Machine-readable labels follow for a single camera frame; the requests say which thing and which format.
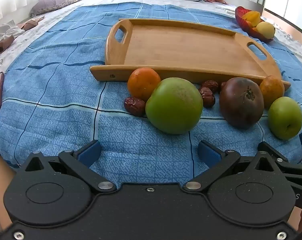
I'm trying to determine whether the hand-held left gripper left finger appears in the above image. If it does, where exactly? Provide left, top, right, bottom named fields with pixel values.
left=17, top=140, right=117, bottom=193

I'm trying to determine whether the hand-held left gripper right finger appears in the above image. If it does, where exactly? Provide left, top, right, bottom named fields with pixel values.
left=182, top=140, right=284, bottom=193

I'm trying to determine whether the small green apple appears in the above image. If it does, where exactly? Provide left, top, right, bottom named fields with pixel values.
left=268, top=96, right=302, bottom=140

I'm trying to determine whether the dark purple tomato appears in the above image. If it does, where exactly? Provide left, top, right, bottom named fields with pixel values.
left=219, top=77, right=265, bottom=130

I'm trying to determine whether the orange-brown round fruit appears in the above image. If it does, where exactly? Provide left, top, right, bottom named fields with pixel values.
left=259, top=75, right=285, bottom=110

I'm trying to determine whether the large green apple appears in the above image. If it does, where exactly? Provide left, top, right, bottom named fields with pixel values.
left=145, top=77, right=204, bottom=135

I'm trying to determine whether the orange tangerine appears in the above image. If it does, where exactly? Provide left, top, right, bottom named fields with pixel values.
left=127, top=67, right=161, bottom=102

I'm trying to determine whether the wooden tray with handles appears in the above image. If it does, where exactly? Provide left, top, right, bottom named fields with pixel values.
left=90, top=18, right=291, bottom=92

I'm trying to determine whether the person's right leg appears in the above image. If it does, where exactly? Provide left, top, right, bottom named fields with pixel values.
left=287, top=206, right=302, bottom=233

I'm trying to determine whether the dried red date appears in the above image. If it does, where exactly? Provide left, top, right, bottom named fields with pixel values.
left=124, top=97, right=146, bottom=117
left=198, top=87, right=216, bottom=108
left=200, top=80, right=219, bottom=93

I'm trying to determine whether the blue plaid blanket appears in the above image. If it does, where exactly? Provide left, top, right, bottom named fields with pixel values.
left=0, top=4, right=302, bottom=170

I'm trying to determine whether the yellow pear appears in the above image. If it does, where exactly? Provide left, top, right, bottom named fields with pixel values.
left=256, top=21, right=276, bottom=39

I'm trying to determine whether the white patterned bedsheet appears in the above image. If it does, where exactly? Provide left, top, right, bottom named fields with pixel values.
left=0, top=0, right=302, bottom=80

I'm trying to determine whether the yellow starfruit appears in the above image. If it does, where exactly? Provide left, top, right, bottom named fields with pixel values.
left=242, top=11, right=262, bottom=27

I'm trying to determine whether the red glass bowl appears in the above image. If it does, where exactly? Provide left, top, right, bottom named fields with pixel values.
left=235, top=6, right=275, bottom=43

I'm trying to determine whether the brown crumpled cloth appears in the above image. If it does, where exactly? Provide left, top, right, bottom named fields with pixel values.
left=0, top=35, right=15, bottom=58

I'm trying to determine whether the white wardrobe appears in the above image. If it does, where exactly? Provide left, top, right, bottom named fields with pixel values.
left=264, top=0, right=302, bottom=34

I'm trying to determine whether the pinkish brown cloth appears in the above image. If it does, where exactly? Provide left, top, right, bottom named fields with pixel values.
left=17, top=17, right=45, bottom=30

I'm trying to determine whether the white crumpled cloth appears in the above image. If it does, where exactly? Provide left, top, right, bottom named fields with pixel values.
left=0, top=22, right=25, bottom=43

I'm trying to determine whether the purple pillow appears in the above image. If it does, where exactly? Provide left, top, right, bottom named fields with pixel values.
left=29, top=0, right=94, bottom=17

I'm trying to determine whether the wooden bed frame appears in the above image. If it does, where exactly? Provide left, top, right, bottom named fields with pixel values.
left=262, top=7, right=302, bottom=47

